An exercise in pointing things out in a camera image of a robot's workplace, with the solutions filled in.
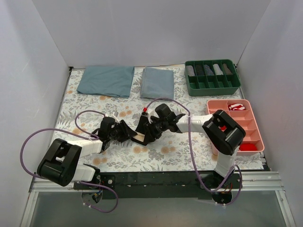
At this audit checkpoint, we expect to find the aluminium frame rail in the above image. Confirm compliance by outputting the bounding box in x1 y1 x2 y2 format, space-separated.
29 171 285 192

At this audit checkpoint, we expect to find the grey white rolled sock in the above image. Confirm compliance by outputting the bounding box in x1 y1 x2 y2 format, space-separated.
213 64 223 75

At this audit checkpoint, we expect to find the pink divided organizer box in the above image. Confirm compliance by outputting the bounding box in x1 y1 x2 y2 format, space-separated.
206 99 265 156

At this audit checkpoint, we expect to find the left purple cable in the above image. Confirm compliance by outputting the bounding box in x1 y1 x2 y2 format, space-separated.
20 110 119 213

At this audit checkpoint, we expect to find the purple cable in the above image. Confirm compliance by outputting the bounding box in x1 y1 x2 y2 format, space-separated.
20 110 119 213
145 97 243 206

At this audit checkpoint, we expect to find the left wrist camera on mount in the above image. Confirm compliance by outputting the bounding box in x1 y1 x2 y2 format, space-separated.
110 111 120 123

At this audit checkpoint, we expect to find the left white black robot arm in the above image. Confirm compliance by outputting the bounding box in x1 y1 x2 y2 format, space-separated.
37 117 137 189

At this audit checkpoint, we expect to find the blue striped rolled sock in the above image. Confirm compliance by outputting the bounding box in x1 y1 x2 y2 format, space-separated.
204 64 214 76

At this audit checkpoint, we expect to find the teal folded cloth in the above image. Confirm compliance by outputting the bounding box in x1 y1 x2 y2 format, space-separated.
77 66 134 98

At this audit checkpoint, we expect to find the red white striped rolled garment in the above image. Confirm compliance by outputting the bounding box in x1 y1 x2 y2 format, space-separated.
228 103 246 111

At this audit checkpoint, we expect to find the white striped rolled sock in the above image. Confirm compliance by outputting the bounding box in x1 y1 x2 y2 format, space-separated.
186 65 195 77

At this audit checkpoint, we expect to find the floral patterned table mat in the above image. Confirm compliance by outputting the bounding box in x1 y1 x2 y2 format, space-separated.
46 65 265 173

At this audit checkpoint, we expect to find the black rolled sock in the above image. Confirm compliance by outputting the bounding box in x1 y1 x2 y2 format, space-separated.
195 65 204 76

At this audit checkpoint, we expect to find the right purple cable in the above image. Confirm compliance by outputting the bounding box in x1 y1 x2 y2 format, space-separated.
145 97 243 206

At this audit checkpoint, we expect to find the black underwear beige waistband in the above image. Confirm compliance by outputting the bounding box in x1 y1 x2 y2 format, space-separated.
130 114 152 145

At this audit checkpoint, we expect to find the green divided organizer box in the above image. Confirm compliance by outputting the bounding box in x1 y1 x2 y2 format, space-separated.
184 59 241 96

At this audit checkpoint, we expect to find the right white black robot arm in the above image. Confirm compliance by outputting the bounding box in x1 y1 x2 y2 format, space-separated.
136 104 246 188

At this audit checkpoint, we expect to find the grey blue folded cloth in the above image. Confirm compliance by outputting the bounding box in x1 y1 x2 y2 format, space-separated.
140 67 174 99

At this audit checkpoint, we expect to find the brown rolled sock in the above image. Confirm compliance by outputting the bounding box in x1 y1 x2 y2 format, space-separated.
223 63 232 75

